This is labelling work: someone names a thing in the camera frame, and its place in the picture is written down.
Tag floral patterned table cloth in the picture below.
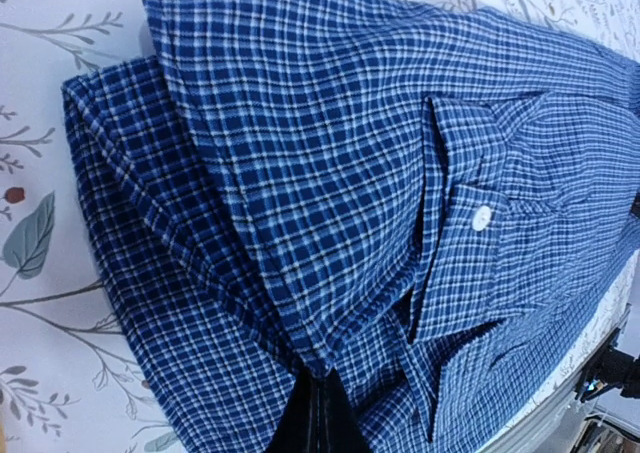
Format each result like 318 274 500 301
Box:
1 0 639 452

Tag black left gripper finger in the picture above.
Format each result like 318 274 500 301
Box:
266 369 371 453

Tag blue checkered shirt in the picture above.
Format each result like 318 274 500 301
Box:
61 0 639 452

